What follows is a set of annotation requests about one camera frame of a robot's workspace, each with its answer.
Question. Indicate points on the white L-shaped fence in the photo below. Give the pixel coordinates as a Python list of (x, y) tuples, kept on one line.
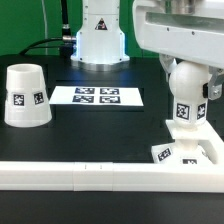
[(84, 176)]

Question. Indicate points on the white lamp bulb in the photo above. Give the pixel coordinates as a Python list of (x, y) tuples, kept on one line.
[(186, 84)]

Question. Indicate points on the white lamp shade cone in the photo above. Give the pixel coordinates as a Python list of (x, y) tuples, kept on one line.
[(26, 103)]

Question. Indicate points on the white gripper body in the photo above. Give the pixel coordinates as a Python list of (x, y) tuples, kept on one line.
[(191, 30)]

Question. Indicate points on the white marker sheet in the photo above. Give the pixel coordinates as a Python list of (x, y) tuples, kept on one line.
[(81, 95)]

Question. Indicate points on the white lamp base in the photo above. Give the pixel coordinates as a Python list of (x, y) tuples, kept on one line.
[(200, 145)]

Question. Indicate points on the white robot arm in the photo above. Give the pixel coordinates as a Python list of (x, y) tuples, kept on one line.
[(100, 43)]

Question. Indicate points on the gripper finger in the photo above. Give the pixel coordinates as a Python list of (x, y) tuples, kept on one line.
[(168, 64), (213, 88)]

